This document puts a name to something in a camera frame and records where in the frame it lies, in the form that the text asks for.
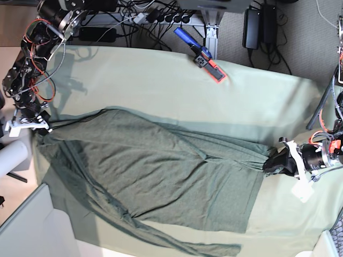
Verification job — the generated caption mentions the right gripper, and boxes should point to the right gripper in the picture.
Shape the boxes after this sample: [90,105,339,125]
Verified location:
[4,109,53,138]

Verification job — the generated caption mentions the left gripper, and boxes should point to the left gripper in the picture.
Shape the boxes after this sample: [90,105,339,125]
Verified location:
[263,137,314,202]

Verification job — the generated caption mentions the green T-shirt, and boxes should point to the green T-shirt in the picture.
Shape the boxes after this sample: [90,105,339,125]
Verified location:
[33,109,273,256]

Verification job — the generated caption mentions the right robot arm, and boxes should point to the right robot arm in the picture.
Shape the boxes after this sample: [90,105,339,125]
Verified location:
[2,1,87,138]

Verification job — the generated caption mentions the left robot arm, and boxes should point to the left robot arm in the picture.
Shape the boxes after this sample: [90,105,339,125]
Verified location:
[263,14,342,203]

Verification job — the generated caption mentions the white paper roll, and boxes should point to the white paper roll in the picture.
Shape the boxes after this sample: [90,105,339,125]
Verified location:
[0,140,28,178]

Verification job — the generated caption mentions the light green table cloth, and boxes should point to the light green table cloth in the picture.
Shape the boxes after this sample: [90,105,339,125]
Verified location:
[50,47,342,256]

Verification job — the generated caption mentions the black power brick left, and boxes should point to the black power brick left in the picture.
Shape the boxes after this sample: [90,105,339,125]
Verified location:
[78,27,117,43]

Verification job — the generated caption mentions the white foam board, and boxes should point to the white foam board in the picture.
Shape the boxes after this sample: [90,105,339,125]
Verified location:
[1,184,80,257]

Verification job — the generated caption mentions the blue orange clamp at centre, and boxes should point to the blue orange clamp at centre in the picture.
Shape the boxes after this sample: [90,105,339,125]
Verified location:
[174,27,227,83]

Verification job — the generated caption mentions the black power adapter pair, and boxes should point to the black power adapter pair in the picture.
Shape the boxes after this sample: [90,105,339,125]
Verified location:
[242,3,278,50]

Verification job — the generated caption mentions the white power strip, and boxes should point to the white power strip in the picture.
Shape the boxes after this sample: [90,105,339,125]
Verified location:
[126,12,204,26]

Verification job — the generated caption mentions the aluminium frame post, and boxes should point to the aluminium frame post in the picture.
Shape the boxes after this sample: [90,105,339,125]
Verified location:
[201,10,223,59]

